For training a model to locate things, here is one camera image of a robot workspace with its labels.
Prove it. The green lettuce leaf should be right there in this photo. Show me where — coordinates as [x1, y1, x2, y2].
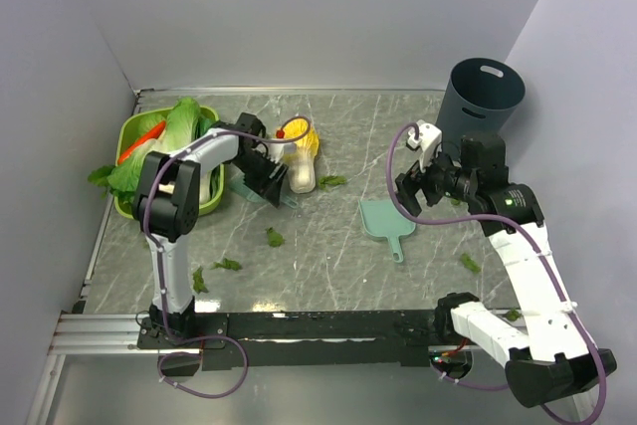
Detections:
[88, 139, 157, 203]

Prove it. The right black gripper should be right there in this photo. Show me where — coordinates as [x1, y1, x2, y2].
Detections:
[391, 144, 477, 217]

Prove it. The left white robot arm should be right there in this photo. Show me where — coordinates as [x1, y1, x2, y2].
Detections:
[132, 113, 295, 347]

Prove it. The teal dustpan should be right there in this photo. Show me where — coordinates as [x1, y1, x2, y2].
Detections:
[358, 199, 416, 264]

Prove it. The green scrap front centre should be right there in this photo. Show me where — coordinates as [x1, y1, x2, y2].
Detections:
[211, 258, 243, 271]

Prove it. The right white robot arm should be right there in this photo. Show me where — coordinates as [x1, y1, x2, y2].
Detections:
[385, 121, 617, 422]

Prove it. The yellow napa cabbage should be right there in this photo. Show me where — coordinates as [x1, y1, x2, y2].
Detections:
[276, 118, 319, 194]

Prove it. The teal hand brush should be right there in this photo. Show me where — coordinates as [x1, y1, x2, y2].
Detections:
[228, 174, 299, 209]

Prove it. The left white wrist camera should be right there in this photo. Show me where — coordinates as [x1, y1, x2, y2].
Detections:
[272, 142, 297, 165]

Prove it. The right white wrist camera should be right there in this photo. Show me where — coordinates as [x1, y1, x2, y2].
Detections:
[406, 120, 442, 172]

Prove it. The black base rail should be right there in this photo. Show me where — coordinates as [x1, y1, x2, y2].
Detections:
[136, 309, 492, 372]

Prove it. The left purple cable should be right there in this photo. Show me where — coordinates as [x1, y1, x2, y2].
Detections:
[143, 114, 314, 400]

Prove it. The orange carrot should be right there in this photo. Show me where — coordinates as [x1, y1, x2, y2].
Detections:
[116, 120, 166, 165]

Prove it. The dark grey waste bin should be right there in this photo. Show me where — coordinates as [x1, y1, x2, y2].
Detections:
[435, 58, 526, 160]

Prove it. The aluminium frame rail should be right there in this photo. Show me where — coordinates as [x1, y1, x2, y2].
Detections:
[25, 89, 150, 425]

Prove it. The bok choy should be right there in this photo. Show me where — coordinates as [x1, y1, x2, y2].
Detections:
[195, 114, 219, 205]

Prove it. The green scrap right lower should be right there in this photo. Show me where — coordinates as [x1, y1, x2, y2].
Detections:
[460, 253, 482, 274]

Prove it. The white green napa cabbage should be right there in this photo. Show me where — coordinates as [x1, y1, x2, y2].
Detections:
[157, 98, 201, 153]

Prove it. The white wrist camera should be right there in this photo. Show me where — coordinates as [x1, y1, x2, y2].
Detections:
[406, 120, 442, 172]
[272, 142, 297, 165]

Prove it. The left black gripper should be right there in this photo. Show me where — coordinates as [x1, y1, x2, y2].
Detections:
[232, 151, 290, 208]

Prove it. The green plastic basket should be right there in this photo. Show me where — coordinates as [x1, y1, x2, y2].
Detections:
[113, 105, 226, 221]

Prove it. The green scrap right of cabbage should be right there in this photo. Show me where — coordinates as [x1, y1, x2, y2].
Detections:
[318, 175, 347, 190]

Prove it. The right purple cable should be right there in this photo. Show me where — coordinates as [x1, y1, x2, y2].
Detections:
[386, 121, 613, 425]

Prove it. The green scrap table centre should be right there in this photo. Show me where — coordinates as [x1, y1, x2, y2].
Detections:
[266, 227, 285, 248]

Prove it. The purple cable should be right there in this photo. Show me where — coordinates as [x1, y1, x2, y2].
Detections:
[386, 121, 613, 425]
[143, 114, 314, 400]

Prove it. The green scrap front left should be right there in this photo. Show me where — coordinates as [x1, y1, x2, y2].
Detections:
[192, 267, 209, 295]

